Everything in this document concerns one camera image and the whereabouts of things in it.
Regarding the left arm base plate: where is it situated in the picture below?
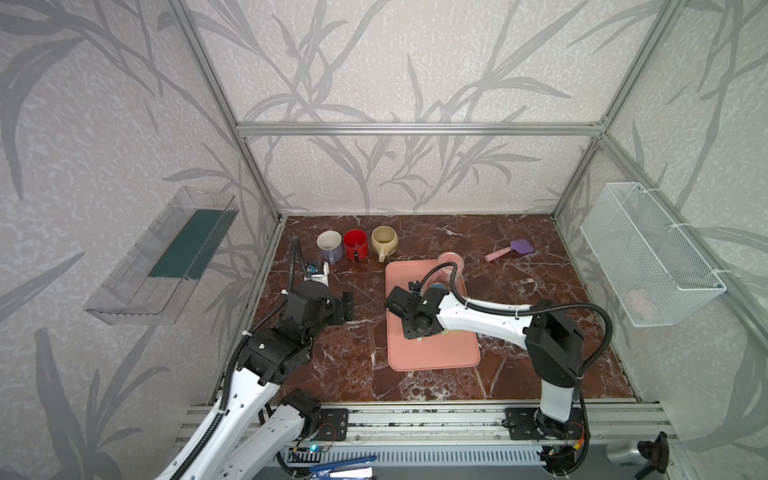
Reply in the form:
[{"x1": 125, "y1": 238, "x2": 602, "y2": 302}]
[{"x1": 301, "y1": 408, "x2": 349, "y2": 442}]

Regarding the purple pink spatula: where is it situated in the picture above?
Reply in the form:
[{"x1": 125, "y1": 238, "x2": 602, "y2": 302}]
[{"x1": 484, "y1": 239, "x2": 535, "y2": 262}]

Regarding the light green mug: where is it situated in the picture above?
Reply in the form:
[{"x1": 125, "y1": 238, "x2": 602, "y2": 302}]
[{"x1": 415, "y1": 330, "x2": 453, "y2": 342}]

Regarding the pink patterned mug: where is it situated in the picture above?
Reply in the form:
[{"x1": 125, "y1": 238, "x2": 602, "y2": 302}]
[{"x1": 432, "y1": 252, "x2": 464, "y2": 289}]

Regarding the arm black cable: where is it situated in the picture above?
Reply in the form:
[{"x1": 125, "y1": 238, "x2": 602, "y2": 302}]
[
  {"x1": 416, "y1": 261, "x2": 614, "y2": 475},
  {"x1": 167, "y1": 236, "x2": 307, "y2": 480}
]

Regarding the pink plastic tray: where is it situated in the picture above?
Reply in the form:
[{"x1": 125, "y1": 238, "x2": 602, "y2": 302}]
[{"x1": 385, "y1": 260, "x2": 481, "y2": 372}]

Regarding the black clamp knob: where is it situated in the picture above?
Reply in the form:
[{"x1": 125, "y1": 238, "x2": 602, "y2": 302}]
[{"x1": 606, "y1": 431, "x2": 670, "y2": 479}]

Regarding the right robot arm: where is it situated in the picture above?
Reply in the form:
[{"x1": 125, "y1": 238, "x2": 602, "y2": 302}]
[{"x1": 386, "y1": 286, "x2": 594, "y2": 439}]

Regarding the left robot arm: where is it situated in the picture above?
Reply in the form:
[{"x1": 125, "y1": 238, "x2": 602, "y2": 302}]
[{"x1": 159, "y1": 280, "x2": 354, "y2": 479}]

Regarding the white wire basket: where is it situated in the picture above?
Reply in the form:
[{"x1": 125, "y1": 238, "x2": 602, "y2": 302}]
[{"x1": 581, "y1": 182, "x2": 727, "y2": 328}]

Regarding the beige speckled round mug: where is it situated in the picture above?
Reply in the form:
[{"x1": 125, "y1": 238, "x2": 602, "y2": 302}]
[{"x1": 371, "y1": 225, "x2": 399, "y2": 263}]

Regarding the lavender purple mug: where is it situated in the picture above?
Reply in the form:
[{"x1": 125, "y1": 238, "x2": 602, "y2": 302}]
[{"x1": 316, "y1": 230, "x2": 345, "y2": 265}]

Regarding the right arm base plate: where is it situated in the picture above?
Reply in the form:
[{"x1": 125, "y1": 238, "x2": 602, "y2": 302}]
[{"x1": 502, "y1": 407, "x2": 583, "y2": 442}]

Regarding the blue handled tool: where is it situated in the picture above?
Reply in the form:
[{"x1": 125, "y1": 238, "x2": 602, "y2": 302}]
[{"x1": 309, "y1": 455, "x2": 378, "y2": 480}]

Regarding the clear plastic wall shelf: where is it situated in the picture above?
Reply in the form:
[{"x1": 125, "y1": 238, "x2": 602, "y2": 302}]
[{"x1": 84, "y1": 187, "x2": 239, "y2": 326}]

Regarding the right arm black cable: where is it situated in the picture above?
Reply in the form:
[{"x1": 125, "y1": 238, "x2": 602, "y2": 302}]
[{"x1": 416, "y1": 261, "x2": 614, "y2": 475}]

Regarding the red mug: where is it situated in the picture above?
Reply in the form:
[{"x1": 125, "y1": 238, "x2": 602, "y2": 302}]
[{"x1": 343, "y1": 229, "x2": 369, "y2": 262}]

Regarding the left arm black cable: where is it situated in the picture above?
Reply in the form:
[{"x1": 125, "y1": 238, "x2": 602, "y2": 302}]
[{"x1": 167, "y1": 236, "x2": 307, "y2": 480}]

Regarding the aluminium front rail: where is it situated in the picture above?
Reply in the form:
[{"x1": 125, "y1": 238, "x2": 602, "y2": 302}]
[{"x1": 178, "y1": 401, "x2": 678, "y2": 477}]

